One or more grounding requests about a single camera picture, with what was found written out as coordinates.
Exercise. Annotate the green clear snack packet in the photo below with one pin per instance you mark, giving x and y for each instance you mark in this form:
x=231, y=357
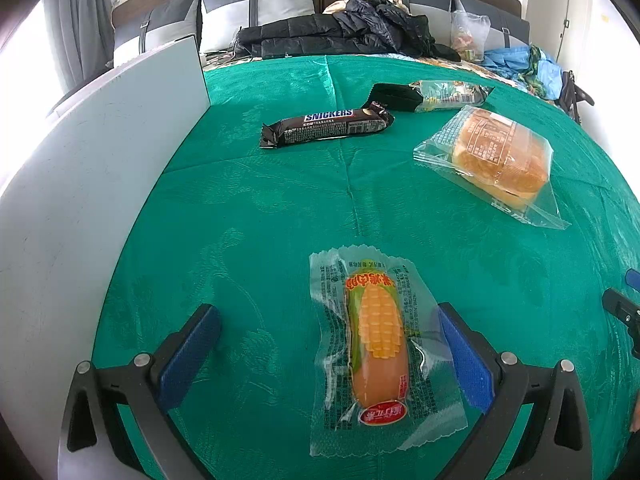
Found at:
x=450, y=94

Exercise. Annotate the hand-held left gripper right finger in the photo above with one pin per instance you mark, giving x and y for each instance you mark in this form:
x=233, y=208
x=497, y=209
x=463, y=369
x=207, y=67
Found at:
x=467, y=360

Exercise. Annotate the clear sausage packet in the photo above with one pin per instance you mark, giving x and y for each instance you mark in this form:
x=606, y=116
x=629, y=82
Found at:
x=377, y=340

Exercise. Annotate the black chair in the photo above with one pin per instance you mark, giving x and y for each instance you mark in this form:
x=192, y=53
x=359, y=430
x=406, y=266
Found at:
x=570, y=90

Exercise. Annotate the black puffer jacket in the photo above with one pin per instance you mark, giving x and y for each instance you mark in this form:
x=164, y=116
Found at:
x=300, y=35

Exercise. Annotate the white board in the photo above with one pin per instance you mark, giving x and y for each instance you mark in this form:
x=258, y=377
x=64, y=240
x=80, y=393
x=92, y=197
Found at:
x=75, y=210

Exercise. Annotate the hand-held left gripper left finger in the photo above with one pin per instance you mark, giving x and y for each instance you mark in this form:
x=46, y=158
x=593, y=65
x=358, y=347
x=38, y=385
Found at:
x=190, y=355

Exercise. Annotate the green tablecloth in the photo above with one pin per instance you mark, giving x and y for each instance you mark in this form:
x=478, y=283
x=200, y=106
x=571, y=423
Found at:
x=240, y=220

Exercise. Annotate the beige cloth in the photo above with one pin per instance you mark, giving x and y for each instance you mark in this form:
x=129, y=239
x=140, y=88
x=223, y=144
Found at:
x=335, y=7

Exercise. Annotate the black snack packet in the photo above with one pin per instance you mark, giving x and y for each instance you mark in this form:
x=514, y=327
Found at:
x=395, y=96

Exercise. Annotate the blue cloth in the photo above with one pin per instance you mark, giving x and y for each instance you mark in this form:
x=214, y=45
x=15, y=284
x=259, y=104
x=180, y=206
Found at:
x=510, y=57

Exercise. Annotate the white wardrobe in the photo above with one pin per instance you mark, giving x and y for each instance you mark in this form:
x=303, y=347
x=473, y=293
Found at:
x=575, y=10

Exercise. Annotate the dark brown chocolate bar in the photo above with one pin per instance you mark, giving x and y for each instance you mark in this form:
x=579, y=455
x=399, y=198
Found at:
x=325, y=127

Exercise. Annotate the clear plastic bag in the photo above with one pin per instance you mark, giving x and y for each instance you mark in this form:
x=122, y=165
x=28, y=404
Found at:
x=470, y=32

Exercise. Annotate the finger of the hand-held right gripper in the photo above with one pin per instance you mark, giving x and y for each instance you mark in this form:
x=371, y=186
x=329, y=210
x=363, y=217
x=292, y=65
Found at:
x=634, y=280
x=622, y=310

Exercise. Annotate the bread in clear packet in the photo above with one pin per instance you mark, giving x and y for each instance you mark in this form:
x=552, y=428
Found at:
x=500, y=155

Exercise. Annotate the grey curtain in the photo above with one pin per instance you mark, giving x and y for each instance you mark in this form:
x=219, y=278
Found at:
x=75, y=15

